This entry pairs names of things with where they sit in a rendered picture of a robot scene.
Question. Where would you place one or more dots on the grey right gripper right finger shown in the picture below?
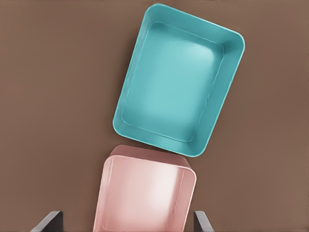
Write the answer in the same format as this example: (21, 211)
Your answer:
(201, 222)

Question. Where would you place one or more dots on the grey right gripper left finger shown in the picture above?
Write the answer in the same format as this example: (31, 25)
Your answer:
(51, 223)

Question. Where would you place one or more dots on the pink rectangular tray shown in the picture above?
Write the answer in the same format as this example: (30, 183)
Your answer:
(142, 193)

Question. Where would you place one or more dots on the teal rectangular tray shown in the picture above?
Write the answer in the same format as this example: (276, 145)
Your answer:
(176, 87)

